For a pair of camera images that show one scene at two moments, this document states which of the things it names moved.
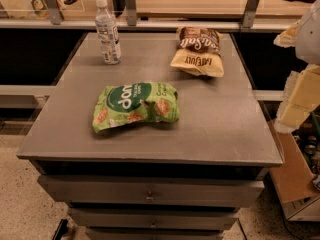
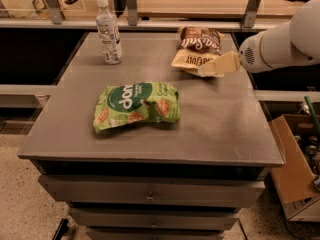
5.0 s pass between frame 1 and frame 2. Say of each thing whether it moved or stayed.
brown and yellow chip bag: stayed
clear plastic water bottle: stayed
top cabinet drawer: stayed
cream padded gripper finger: moved
